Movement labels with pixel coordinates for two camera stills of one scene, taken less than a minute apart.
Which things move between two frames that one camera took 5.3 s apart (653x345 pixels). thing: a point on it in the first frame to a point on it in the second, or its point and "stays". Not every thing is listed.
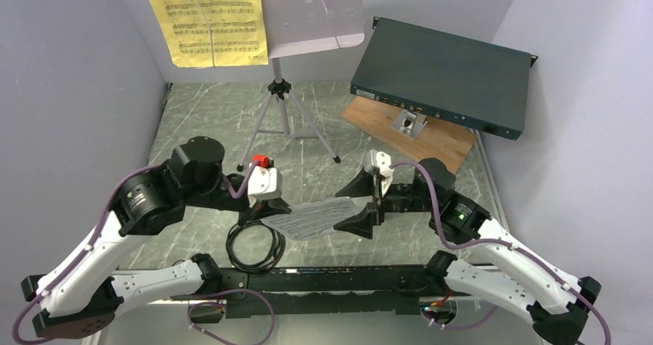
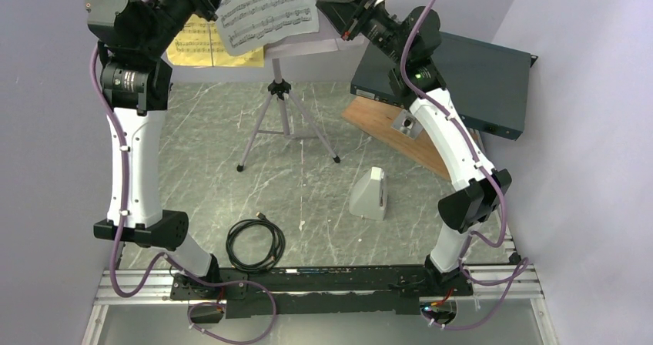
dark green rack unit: [475, 83] stays
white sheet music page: [308, 219] to [256, 10]
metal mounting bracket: [410, 124] stays
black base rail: [257, 292] stays
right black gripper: [361, 224] to [349, 15]
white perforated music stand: [305, 14] stays
